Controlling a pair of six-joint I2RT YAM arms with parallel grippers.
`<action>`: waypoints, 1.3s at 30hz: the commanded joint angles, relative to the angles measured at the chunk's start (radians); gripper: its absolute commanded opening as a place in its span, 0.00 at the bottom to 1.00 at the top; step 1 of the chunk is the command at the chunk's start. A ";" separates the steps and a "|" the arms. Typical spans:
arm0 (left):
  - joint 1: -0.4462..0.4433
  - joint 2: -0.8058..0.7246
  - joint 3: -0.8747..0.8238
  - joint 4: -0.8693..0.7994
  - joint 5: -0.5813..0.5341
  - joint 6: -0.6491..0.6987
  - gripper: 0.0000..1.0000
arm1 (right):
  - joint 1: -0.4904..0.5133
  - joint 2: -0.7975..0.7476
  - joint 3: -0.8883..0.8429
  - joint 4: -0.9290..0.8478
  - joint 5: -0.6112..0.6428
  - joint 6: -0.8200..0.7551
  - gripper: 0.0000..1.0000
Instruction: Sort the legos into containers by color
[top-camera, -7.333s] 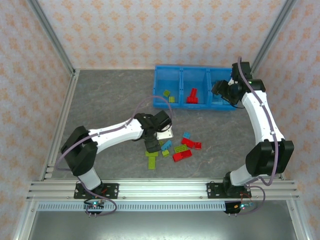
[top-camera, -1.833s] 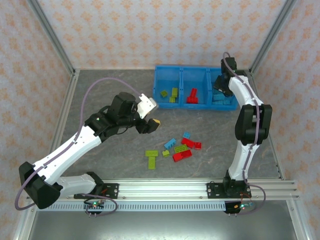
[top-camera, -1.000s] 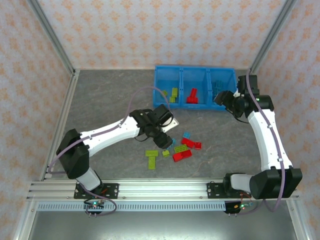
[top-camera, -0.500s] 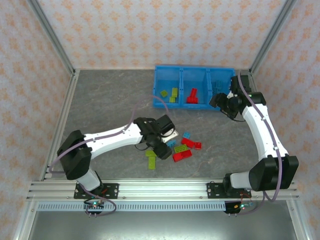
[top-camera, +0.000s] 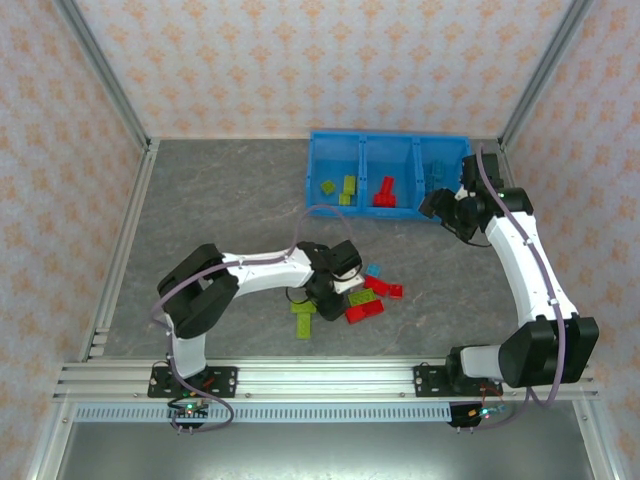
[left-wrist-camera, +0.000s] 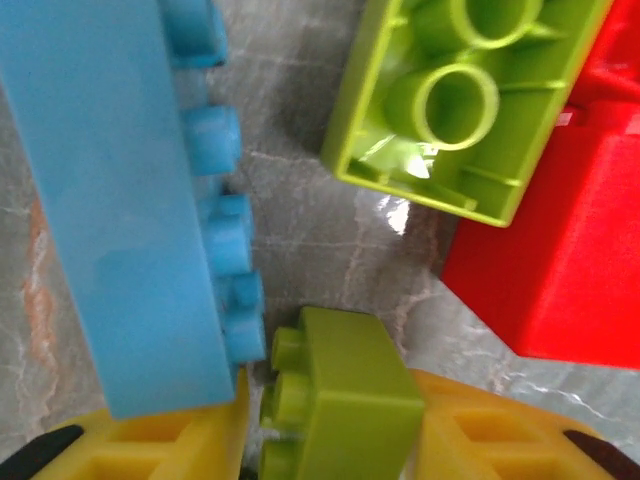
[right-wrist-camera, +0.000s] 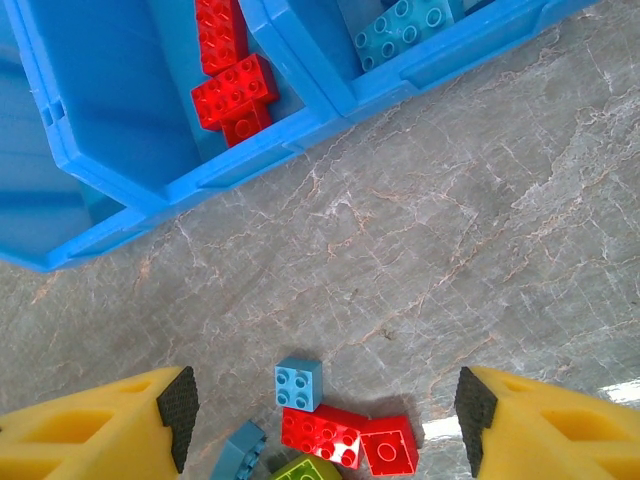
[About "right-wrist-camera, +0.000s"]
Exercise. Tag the blue plastic bin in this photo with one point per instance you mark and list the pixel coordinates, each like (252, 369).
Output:
(30, 215)
(440, 67)
(125, 100)

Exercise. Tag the small red lego brick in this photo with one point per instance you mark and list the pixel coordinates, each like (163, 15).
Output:
(246, 126)
(390, 447)

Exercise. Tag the small blue lego brick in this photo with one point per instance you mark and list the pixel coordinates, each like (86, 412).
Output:
(298, 385)

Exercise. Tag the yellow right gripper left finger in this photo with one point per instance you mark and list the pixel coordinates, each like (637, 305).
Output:
(90, 430)

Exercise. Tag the green lego brick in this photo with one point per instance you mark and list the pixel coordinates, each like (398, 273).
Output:
(305, 471)

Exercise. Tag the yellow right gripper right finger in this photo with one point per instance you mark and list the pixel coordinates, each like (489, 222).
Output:
(560, 435)

